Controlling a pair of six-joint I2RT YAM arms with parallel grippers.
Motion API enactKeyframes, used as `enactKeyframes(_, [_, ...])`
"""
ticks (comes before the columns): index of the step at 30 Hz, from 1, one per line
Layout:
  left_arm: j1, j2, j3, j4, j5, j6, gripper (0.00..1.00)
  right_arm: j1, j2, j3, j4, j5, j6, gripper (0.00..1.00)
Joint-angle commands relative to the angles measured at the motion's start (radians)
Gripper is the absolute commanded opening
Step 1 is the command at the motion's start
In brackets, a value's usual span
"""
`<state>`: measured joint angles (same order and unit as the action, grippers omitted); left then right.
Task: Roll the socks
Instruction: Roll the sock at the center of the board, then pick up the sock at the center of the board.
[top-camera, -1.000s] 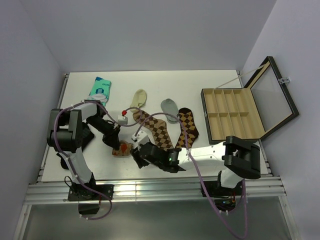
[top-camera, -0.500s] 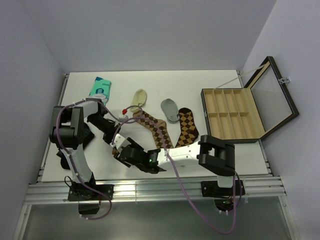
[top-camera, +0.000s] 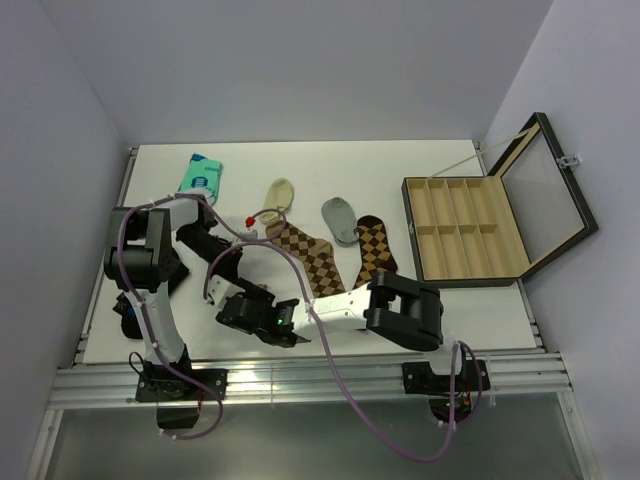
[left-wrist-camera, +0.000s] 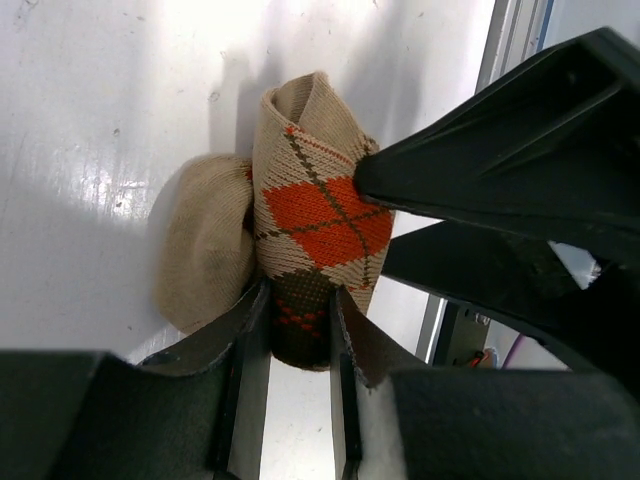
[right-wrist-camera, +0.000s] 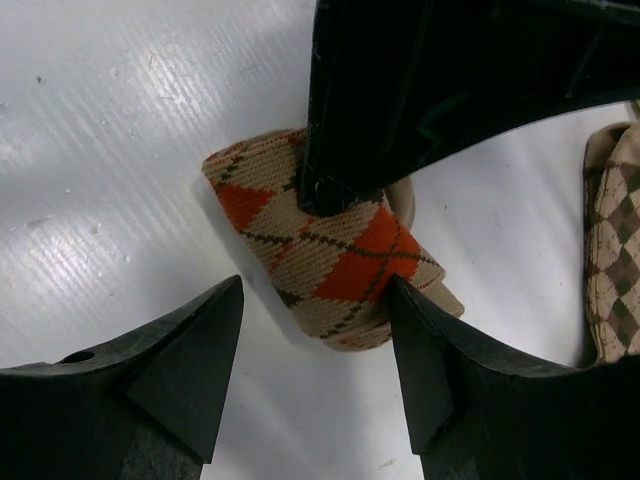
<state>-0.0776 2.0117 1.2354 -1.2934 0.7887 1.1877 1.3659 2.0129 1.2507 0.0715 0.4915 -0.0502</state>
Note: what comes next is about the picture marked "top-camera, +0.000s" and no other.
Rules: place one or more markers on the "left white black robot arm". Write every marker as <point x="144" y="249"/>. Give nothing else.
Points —
<point x="140" y="257"/>

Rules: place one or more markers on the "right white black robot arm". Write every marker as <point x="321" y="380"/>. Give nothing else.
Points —
<point x="405" y="312"/>

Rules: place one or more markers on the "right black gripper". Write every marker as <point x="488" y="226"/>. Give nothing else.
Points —
<point x="253" y="291"/>

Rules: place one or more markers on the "grey ankle sock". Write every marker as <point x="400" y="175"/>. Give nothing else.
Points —
<point x="341" y="221"/>

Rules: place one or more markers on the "metal wall latch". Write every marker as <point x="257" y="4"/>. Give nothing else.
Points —
<point x="568" y="162"/>

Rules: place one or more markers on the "brown tan argyle sock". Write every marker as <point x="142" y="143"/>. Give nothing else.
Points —
<point x="315" y="254"/>

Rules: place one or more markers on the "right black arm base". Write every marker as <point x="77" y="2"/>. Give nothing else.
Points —
<point x="473" y="378"/>

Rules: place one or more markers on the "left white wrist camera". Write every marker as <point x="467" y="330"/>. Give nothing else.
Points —
<point x="248" y="233"/>

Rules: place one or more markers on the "dark brown argyle sock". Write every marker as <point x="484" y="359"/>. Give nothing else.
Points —
<point x="375" y="252"/>

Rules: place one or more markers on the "black compartment storage box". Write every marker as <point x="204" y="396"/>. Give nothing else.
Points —
<point x="503" y="227"/>

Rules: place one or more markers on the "teal patterned sock pair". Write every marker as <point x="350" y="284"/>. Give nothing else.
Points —
<point x="205" y="174"/>

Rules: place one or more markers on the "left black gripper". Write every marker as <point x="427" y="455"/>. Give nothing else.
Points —
<point x="227" y="266"/>

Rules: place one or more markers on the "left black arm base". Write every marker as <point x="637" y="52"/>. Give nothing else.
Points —
<point x="156" y="385"/>

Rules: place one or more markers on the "cream ankle sock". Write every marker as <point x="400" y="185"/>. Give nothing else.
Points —
<point x="279" y="198"/>

